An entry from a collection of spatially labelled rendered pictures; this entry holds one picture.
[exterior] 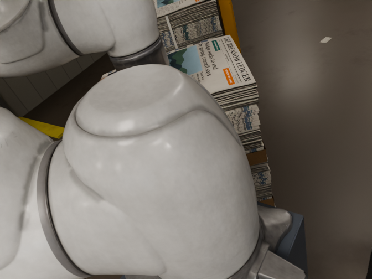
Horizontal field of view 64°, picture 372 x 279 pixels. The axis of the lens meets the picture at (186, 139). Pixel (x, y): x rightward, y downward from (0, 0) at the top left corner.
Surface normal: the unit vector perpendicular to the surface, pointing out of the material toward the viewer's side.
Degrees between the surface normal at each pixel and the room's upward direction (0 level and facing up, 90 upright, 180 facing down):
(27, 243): 58
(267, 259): 7
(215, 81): 1
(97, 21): 91
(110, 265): 92
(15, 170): 75
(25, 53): 110
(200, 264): 92
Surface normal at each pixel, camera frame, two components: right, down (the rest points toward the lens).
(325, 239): -0.29, -0.73
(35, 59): 0.25, 0.86
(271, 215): -0.04, -0.81
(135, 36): 0.45, 0.71
